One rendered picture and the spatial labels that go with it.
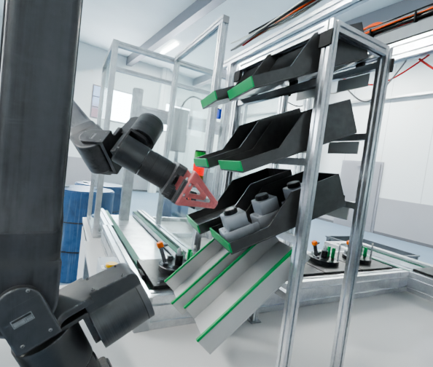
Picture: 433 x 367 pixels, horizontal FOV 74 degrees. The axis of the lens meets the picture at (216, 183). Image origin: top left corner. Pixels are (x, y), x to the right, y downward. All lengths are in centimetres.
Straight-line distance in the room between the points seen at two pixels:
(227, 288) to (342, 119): 47
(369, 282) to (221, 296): 93
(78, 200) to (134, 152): 266
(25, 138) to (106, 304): 18
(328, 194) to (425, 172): 893
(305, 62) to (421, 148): 910
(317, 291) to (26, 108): 117
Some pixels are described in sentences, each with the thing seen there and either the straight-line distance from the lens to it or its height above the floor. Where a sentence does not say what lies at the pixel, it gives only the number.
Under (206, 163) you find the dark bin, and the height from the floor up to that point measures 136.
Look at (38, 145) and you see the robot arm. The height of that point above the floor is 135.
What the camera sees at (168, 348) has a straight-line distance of 89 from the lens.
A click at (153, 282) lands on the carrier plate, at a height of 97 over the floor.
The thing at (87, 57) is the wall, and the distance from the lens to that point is 1199.
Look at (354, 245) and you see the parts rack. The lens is 73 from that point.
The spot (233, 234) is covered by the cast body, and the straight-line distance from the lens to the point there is 60.
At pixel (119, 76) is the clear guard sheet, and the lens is 236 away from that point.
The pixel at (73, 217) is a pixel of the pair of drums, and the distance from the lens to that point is 321.
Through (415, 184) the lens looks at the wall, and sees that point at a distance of 961.
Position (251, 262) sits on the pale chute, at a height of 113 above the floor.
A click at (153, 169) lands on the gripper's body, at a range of 54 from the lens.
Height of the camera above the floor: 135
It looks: 3 degrees down
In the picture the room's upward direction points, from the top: 7 degrees clockwise
